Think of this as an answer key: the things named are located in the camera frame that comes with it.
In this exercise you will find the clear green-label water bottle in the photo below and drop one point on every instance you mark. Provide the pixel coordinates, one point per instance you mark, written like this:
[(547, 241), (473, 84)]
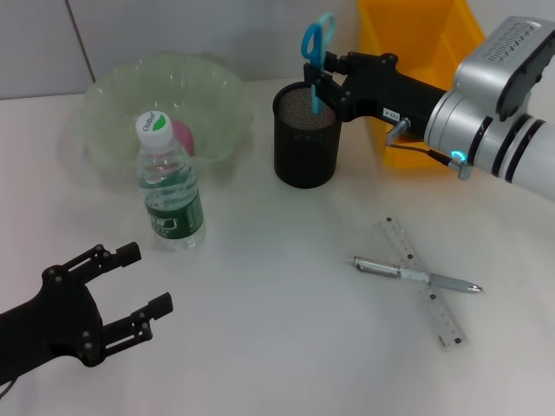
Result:
[(173, 208)]

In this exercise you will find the clear plastic ruler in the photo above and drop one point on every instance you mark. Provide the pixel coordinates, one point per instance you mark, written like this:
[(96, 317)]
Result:
[(438, 312)]

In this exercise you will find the black mesh pen holder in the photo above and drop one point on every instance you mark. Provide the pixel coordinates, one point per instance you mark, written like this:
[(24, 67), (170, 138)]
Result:
[(305, 147)]

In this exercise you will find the pink peach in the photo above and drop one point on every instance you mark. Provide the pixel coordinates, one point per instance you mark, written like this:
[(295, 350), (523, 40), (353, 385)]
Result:
[(184, 134)]

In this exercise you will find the translucent green fruit bowl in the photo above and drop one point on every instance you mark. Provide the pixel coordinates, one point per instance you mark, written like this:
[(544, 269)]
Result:
[(208, 99)]

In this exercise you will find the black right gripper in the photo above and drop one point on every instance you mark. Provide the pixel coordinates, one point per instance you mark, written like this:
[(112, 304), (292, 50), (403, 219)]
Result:
[(381, 91)]

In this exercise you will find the silver white pen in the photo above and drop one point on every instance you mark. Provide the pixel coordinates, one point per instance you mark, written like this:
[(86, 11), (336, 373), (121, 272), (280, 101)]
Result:
[(377, 266)]

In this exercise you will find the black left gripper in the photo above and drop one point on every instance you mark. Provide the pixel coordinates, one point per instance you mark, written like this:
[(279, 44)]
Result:
[(56, 320)]

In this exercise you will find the blue and teal scissors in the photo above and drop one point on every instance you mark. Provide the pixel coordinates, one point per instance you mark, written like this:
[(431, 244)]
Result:
[(316, 52)]

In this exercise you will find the yellow plastic bin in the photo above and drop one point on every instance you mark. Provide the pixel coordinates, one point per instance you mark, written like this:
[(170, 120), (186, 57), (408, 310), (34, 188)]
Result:
[(416, 34)]

